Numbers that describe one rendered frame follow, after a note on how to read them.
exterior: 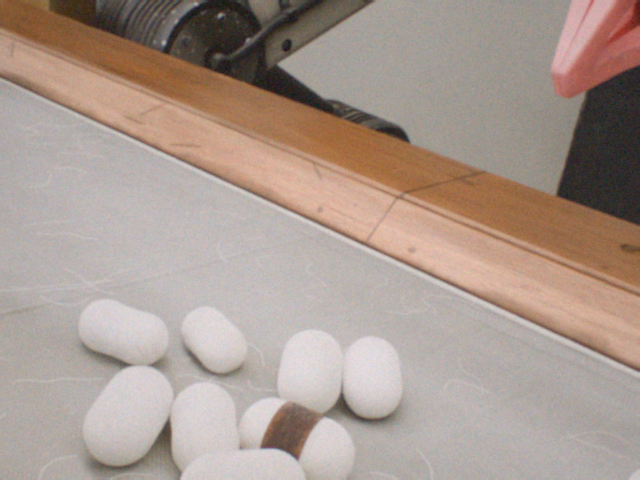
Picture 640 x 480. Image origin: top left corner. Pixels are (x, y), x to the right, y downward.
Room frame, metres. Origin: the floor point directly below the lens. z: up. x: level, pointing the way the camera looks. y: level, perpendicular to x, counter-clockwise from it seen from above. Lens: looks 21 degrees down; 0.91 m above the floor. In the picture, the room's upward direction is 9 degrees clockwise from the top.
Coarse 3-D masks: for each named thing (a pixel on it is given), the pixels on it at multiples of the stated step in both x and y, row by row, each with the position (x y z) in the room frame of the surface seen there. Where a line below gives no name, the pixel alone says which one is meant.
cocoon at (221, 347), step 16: (192, 320) 0.29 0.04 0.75; (208, 320) 0.29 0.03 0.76; (224, 320) 0.29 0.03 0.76; (192, 336) 0.28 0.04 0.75; (208, 336) 0.28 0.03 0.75; (224, 336) 0.28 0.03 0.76; (240, 336) 0.28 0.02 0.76; (208, 352) 0.28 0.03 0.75; (224, 352) 0.28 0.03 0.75; (240, 352) 0.28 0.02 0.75; (208, 368) 0.28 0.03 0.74; (224, 368) 0.28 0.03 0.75
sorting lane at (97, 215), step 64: (0, 128) 0.52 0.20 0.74; (64, 128) 0.54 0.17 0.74; (0, 192) 0.42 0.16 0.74; (64, 192) 0.43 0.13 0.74; (128, 192) 0.45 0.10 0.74; (192, 192) 0.46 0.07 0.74; (0, 256) 0.35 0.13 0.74; (64, 256) 0.36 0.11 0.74; (128, 256) 0.37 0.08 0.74; (192, 256) 0.38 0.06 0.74; (256, 256) 0.39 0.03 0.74; (320, 256) 0.40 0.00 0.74; (384, 256) 0.41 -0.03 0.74; (0, 320) 0.29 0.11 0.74; (64, 320) 0.30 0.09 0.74; (256, 320) 0.33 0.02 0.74; (320, 320) 0.34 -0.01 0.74; (384, 320) 0.35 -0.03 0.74; (448, 320) 0.36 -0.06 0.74; (512, 320) 0.37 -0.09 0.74; (0, 384) 0.25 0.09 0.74; (64, 384) 0.26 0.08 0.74; (192, 384) 0.27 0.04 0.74; (256, 384) 0.28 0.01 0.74; (448, 384) 0.30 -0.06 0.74; (512, 384) 0.31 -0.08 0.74; (576, 384) 0.32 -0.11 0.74; (0, 448) 0.22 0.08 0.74; (64, 448) 0.22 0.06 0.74; (384, 448) 0.25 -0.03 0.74; (448, 448) 0.26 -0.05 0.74; (512, 448) 0.26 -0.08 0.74; (576, 448) 0.27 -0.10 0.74
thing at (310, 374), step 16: (304, 336) 0.28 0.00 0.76; (320, 336) 0.28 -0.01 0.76; (288, 352) 0.27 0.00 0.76; (304, 352) 0.27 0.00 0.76; (320, 352) 0.27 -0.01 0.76; (336, 352) 0.28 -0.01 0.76; (288, 368) 0.26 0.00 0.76; (304, 368) 0.26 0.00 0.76; (320, 368) 0.26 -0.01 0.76; (336, 368) 0.27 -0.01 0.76; (288, 384) 0.26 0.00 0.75; (304, 384) 0.26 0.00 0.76; (320, 384) 0.26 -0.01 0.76; (336, 384) 0.26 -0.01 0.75; (288, 400) 0.26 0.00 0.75; (304, 400) 0.25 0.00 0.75; (320, 400) 0.26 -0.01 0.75
